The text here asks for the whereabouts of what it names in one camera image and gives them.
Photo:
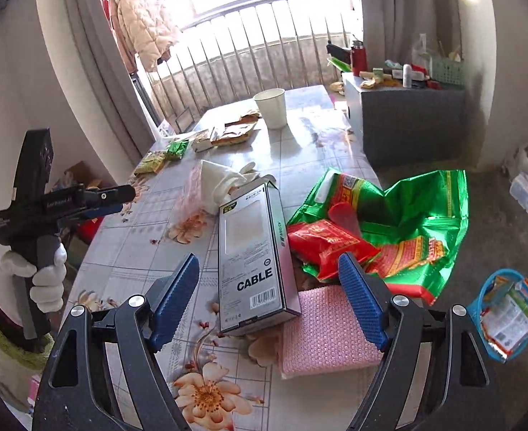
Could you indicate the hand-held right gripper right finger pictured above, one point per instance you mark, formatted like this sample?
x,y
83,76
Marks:
x,y
362,305

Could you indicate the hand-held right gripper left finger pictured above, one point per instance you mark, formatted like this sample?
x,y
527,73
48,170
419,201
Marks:
x,y
174,305

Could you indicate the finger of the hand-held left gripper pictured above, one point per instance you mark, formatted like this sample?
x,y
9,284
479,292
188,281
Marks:
x,y
111,194
104,210

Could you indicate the red foil packet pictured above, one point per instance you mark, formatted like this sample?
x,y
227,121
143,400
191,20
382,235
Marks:
x,y
326,242

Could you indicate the grey cardboard box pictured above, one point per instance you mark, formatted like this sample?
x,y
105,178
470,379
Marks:
x,y
255,251

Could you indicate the blue plastic basket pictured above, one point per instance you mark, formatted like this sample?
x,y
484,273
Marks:
x,y
475,309

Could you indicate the colourful snack packet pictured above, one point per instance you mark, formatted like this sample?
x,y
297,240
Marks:
x,y
511,318

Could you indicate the person's left forearm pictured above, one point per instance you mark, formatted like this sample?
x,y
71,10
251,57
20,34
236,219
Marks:
x,y
7,354

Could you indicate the person's left hand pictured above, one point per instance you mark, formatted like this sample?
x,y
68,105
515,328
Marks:
x,y
48,283

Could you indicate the pink cloth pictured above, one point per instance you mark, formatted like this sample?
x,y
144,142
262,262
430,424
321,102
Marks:
x,y
326,336

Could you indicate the yellow-green snack packet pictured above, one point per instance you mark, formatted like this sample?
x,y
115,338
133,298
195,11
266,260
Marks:
x,y
151,164

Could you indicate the green snack packet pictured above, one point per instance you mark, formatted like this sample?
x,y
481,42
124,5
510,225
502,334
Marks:
x,y
178,149

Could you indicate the white glove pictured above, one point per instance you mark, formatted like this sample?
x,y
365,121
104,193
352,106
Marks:
x,y
219,184

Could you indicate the brown packet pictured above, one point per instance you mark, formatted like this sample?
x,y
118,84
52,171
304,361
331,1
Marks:
x,y
234,135

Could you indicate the grey curtain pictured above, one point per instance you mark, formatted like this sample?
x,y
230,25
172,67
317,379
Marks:
x,y
407,18
97,54

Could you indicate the pink padded jacket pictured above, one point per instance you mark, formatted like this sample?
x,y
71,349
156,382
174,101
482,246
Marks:
x,y
142,22

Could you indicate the white paper cup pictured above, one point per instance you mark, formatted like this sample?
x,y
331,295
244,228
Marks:
x,y
270,107

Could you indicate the grey cabinet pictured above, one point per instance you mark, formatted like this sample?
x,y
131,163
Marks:
x,y
403,121

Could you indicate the balcony railing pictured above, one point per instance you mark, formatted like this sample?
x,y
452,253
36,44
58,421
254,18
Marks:
x,y
246,54

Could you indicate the white plastic bag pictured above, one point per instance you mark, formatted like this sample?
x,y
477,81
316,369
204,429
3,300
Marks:
x,y
524,159

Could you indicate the small white bottle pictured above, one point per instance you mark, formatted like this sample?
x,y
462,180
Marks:
x,y
408,76

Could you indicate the red thermos bottle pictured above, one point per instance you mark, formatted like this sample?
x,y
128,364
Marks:
x,y
359,58

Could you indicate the green perforated basket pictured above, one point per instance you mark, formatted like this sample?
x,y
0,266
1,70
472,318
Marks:
x,y
446,71

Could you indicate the black flat object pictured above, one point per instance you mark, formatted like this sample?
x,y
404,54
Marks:
x,y
338,51

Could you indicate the clear plastic bag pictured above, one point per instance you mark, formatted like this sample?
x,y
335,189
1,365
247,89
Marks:
x,y
421,51

